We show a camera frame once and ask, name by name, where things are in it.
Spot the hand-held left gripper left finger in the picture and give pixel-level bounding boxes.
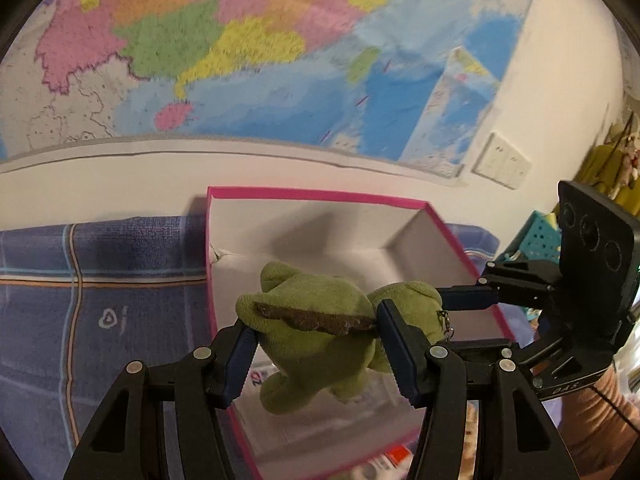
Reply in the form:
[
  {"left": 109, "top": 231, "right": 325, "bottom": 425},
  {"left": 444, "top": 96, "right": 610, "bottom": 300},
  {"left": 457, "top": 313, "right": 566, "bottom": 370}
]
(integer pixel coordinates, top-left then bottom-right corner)
[{"left": 62, "top": 322, "right": 258, "bottom": 480}]

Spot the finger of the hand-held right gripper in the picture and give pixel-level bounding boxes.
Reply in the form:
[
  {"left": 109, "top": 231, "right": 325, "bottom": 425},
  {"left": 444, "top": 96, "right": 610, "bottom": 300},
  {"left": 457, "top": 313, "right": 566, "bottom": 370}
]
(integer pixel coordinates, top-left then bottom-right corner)
[
  {"left": 447, "top": 339, "right": 548, "bottom": 391},
  {"left": 437, "top": 260, "right": 558, "bottom": 311}
]

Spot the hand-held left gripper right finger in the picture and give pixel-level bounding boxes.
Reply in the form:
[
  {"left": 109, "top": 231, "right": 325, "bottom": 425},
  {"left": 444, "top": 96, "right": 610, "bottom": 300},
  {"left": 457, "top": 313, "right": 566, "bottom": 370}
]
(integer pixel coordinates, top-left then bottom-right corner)
[{"left": 375, "top": 300, "right": 576, "bottom": 480}]

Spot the green plush toy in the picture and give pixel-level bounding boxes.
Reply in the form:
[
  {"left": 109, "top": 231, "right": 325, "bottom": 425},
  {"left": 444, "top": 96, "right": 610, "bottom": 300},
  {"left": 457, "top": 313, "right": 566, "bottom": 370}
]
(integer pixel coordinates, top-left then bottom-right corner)
[{"left": 235, "top": 260, "right": 447, "bottom": 416}]

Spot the pink cardboard box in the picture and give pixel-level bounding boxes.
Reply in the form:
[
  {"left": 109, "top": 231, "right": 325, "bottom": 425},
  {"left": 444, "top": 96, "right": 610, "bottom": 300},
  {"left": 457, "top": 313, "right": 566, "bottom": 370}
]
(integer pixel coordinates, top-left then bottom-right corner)
[{"left": 206, "top": 186, "right": 516, "bottom": 480}]

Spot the person's right forearm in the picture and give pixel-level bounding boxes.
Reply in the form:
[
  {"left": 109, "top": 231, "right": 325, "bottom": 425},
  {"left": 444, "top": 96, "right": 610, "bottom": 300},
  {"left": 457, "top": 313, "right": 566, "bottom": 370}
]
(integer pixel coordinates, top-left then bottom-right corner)
[{"left": 557, "top": 367, "right": 640, "bottom": 480}]

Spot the turquoise plastic basket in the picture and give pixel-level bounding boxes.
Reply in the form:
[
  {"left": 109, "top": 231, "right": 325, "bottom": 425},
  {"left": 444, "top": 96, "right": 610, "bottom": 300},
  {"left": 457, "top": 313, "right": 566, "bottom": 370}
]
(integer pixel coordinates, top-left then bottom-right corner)
[{"left": 505, "top": 210, "right": 562, "bottom": 263}]

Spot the red white printed packet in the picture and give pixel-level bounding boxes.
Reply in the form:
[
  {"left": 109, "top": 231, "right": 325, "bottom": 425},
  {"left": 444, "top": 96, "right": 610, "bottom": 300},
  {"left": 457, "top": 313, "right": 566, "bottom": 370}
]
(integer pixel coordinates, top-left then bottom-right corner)
[{"left": 350, "top": 442, "right": 426, "bottom": 480}]

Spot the blue checkered bed sheet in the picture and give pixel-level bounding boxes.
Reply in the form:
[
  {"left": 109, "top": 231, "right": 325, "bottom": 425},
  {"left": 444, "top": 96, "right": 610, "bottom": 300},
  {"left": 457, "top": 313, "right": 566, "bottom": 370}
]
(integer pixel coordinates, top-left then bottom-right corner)
[{"left": 0, "top": 215, "right": 501, "bottom": 480}]

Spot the white wall switch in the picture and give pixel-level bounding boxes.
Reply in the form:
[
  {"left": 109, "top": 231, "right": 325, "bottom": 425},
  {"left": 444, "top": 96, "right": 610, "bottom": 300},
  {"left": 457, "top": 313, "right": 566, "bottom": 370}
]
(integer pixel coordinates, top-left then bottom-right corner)
[{"left": 472, "top": 132, "right": 533, "bottom": 190}]

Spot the colourful wall map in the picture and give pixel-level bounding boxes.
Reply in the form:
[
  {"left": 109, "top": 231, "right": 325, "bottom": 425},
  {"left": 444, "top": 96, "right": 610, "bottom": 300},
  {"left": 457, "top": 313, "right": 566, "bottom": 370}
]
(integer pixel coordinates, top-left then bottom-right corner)
[{"left": 0, "top": 0, "right": 543, "bottom": 178}]

